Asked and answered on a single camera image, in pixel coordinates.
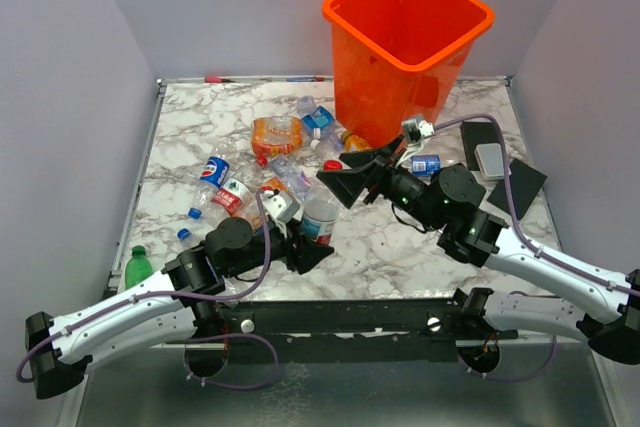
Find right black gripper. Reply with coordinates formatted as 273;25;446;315
317;134;444;232

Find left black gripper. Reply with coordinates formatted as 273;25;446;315
224;218;334;279

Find blue label water bottle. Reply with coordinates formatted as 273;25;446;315
302;189;340;246

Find blue label slim bottle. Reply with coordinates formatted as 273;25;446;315
410;154;442;177

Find red label clear bottle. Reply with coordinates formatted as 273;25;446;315
323;159;343;170

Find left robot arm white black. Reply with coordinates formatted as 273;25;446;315
16;218;334;400

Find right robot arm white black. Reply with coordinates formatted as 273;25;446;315
316;139;639;365

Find orange plastic bin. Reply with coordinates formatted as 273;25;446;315
322;0;495;147

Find orange juice small bottle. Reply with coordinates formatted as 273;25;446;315
340;131;372;153

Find light blue label bottle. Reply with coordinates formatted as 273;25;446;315
296;95;335;140

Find clear crumpled water bottle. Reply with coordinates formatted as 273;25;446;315
268;155;311;203

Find clear bottle at table edge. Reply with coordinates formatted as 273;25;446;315
221;279;244;308

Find red white label bottle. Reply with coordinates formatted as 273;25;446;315
207;173;251;227

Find blue red pen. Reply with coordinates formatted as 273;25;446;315
285;76;326;83

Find black flat box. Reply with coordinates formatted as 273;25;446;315
460;121;499;172

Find small blue cap bottle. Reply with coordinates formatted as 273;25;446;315
177;228;192;242

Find Pepsi bottle blue cap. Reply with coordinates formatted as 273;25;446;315
188;139;237;220

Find grey small case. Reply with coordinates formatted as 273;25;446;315
474;143;511;181

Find green plastic bottle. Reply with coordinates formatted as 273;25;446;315
124;245;154;290

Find black square pad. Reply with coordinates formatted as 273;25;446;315
487;159;547;220

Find red marker pen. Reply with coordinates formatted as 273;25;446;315
204;75;235;84

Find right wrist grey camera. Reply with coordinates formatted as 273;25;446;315
399;114;435;164

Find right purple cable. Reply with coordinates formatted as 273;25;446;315
432;114;640;383

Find purple cable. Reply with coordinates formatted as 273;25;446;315
432;114;640;383
14;189;281;391

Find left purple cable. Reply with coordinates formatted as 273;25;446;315
14;189;281;391

